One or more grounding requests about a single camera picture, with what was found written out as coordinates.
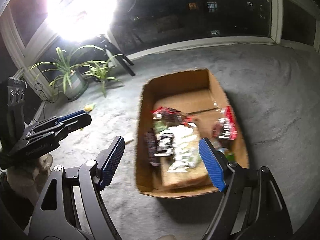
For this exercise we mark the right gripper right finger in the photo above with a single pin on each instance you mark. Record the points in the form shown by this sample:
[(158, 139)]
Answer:
[(251, 207)]

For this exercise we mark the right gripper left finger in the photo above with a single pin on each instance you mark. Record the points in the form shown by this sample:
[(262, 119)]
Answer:
[(55, 215)]

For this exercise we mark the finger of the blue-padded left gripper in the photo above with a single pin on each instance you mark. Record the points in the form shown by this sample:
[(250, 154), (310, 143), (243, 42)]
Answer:
[(69, 116), (72, 125)]

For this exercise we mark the yellow jelly cup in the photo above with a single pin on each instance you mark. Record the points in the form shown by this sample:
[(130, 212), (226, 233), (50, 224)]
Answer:
[(89, 108)]

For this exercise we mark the dark brown chocolate packet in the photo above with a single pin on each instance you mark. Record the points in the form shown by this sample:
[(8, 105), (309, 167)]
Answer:
[(151, 143)]

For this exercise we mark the bagged bread loaf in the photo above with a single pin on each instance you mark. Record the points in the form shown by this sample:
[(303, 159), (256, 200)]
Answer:
[(185, 168)]

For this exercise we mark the red clear snack packet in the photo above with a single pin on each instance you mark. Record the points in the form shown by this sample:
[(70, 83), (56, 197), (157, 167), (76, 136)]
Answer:
[(225, 127)]

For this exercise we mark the red clear dates packet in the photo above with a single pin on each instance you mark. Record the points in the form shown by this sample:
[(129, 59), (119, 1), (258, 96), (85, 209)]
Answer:
[(171, 116)]

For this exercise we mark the Snickers bar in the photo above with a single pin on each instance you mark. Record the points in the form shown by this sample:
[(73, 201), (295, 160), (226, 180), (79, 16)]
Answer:
[(165, 145)]

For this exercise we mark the white knit gloved left hand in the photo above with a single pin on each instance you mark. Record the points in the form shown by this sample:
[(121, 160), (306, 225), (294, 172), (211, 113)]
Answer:
[(27, 180)]

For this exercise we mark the large potted spider plant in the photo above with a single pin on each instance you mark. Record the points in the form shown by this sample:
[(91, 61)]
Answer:
[(69, 80)]

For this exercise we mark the small spider plant offshoot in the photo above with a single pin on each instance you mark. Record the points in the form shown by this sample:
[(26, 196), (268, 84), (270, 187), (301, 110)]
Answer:
[(100, 70)]

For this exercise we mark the open cardboard box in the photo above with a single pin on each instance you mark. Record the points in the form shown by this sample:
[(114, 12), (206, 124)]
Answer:
[(194, 92)]

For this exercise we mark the black ring light tripod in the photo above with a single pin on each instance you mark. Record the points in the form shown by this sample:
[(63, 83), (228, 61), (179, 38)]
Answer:
[(113, 54)]

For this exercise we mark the bright ring light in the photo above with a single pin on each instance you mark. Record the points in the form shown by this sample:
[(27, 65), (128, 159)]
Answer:
[(80, 20)]

